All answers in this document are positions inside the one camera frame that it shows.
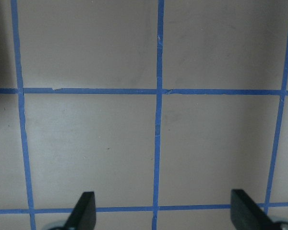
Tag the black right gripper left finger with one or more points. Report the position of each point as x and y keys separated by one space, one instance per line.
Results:
x=83 y=216

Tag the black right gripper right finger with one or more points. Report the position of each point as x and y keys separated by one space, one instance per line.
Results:
x=246 y=215

